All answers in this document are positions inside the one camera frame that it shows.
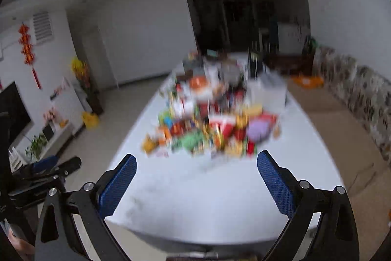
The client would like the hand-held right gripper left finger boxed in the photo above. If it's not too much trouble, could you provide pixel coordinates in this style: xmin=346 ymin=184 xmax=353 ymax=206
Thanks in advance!
xmin=34 ymin=153 xmax=138 ymax=261

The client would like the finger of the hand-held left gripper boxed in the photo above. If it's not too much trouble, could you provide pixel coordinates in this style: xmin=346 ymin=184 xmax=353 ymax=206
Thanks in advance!
xmin=18 ymin=156 xmax=82 ymax=185
xmin=12 ymin=155 xmax=59 ymax=177

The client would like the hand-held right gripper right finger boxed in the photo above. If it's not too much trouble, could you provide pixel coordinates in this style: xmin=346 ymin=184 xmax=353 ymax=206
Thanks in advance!
xmin=257 ymin=150 xmax=359 ymax=261

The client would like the person's left hand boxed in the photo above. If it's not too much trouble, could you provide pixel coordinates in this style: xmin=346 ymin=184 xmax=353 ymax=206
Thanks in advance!
xmin=6 ymin=229 xmax=35 ymax=257

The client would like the green potted plant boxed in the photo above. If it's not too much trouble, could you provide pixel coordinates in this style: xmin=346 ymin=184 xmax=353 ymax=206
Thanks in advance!
xmin=25 ymin=134 xmax=49 ymax=160

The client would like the yellow plastic bin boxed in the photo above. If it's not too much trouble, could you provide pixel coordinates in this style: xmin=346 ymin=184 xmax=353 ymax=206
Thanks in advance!
xmin=82 ymin=112 xmax=100 ymax=129

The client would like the white television cabinet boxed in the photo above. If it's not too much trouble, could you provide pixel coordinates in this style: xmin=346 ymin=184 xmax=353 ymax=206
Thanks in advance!
xmin=9 ymin=77 xmax=87 ymax=171

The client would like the black television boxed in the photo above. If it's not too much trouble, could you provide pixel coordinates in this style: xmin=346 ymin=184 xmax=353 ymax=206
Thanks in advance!
xmin=0 ymin=81 xmax=32 ymax=147

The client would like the beige quilted sofa mat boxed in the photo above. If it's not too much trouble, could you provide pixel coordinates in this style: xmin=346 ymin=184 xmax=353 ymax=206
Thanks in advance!
xmin=287 ymin=78 xmax=390 ymax=199

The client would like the pile of colourful packets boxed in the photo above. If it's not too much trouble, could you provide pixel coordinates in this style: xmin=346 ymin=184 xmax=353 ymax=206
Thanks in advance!
xmin=141 ymin=50 xmax=288 ymax=159

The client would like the potted yellow flower plant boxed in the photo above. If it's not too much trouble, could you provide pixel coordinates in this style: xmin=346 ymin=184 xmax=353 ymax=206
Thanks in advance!
xmin=71 ymin=56 xmax=104 ymax=115

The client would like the orange cloth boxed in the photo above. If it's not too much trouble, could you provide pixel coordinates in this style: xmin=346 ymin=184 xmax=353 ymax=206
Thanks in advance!
xmin=290 ymin=74 xmax=324 ymax=89

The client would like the white door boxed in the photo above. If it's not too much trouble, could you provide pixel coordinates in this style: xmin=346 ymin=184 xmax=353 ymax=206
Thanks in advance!
xmin=82 ymin=25 xmax=119 ymax=88

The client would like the dark wooden furniture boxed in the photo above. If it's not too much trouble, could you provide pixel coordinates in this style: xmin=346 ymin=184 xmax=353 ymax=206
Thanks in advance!
xmin=266 ymin=54 xmax=315 ymax=76

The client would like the floral sofa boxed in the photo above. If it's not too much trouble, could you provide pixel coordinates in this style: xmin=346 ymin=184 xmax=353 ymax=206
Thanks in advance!
xmin=312 ymin=45 xmax=391 ymax=164

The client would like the white tall cabinet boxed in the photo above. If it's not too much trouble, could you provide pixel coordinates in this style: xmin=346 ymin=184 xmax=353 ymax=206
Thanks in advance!
xmin=276 ymin=22 xmax=310 ymax=55

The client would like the red knot wall ornament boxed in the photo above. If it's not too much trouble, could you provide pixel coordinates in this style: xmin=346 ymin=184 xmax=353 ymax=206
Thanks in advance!
xmin=18 ymin=23 xmax=42 ymax=90

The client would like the white wall vent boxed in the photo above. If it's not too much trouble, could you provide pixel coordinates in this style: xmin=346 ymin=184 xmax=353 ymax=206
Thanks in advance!
xmin=32 ymin=12 xmax=52 ymax=44

